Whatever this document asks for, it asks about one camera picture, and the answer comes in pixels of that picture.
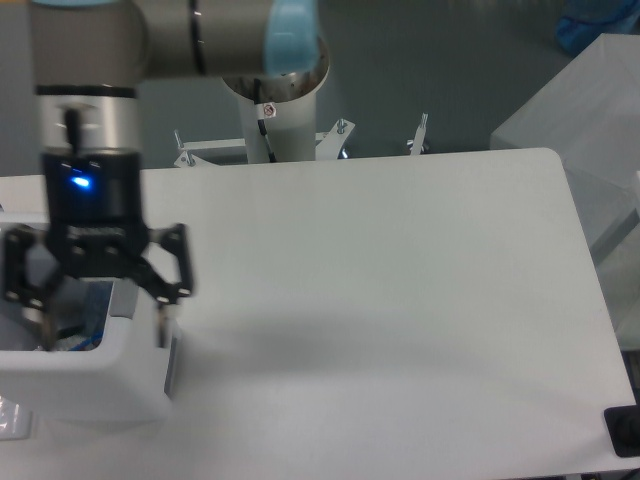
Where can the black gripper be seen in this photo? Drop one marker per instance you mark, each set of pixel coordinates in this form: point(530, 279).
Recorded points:
point(96, 230)

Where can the clear plastic water bottle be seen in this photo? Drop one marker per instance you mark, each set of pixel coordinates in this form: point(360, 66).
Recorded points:
point(80, 310)

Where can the blue snack wrapper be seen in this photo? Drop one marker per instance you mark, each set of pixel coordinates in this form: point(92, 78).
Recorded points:
point(73, 341)

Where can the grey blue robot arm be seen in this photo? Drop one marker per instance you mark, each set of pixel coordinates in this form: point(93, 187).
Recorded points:
point(89, 58)

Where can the white trash can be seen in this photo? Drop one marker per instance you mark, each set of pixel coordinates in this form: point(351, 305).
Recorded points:
point(127, 378)

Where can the clear plastic item bottom left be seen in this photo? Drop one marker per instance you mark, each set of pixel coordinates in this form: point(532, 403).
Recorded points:
point(15, 421)

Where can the white side table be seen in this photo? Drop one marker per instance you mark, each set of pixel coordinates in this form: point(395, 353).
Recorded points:
point(589, 115)

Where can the black device at edge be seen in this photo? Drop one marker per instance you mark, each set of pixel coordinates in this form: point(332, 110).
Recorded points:
point(623, 426)

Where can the blue bag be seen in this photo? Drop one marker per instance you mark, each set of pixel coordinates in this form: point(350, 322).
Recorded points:
point(582, 22)

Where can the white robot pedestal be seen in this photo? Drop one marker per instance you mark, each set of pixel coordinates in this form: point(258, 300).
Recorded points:
point(287, 129)

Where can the white pedestal base frame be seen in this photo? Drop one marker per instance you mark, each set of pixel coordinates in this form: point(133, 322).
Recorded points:
point(328, 146)

